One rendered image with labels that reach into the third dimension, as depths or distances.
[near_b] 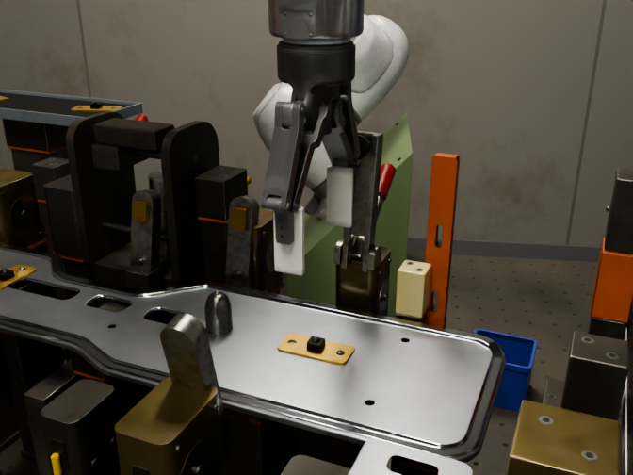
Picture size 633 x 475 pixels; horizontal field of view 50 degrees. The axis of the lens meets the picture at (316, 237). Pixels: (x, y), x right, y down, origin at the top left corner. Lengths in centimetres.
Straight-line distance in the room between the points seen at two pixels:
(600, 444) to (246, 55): 293
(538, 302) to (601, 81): 193
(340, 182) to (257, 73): 261
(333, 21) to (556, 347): 96
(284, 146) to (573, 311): 107
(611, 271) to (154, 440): 51
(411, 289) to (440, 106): 252
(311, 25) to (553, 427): 40
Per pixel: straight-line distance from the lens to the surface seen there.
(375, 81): 152
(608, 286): 83
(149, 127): 101
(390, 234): 138
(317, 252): 141
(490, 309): 154
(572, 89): 337
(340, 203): 77
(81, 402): 76
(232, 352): 79
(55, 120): 125
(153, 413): 63
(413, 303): 84
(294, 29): 63
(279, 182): 61
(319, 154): 148
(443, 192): 82
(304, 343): 79
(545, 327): 150
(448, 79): 329
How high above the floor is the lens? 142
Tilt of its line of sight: 23 degrees down
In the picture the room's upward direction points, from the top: straight up
